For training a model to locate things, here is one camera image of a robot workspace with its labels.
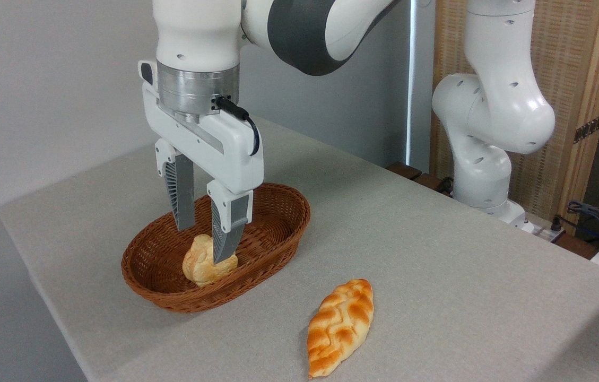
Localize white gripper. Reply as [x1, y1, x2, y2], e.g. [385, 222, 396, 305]
[138, 60, 264, 265]

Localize long braided bread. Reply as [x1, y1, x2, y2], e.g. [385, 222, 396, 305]
[307, 279, 374, 379]

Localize small round bread roll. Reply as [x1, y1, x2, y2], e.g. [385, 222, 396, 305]
[182, 234, 238, 287]

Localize brown wicker basket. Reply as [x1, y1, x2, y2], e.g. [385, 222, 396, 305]
[121, 183, 311, 314]

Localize brown wooden bench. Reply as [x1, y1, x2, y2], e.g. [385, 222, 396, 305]
[386, 162, 454, 196]

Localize grey tablecloth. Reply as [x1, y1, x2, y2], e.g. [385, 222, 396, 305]
[0, 117, 599, 382]

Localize wooden rattan screen panel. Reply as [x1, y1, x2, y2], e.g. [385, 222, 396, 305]
[430, 0, 599, 234]

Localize black metal hinge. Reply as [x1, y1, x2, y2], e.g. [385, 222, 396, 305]
[574, 113, 599, 144]

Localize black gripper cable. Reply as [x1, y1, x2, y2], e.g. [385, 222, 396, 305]
[214, 97, 261, 156]

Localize bundle of dark cables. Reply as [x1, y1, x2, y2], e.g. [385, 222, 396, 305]
[551, 201, 599, 246]

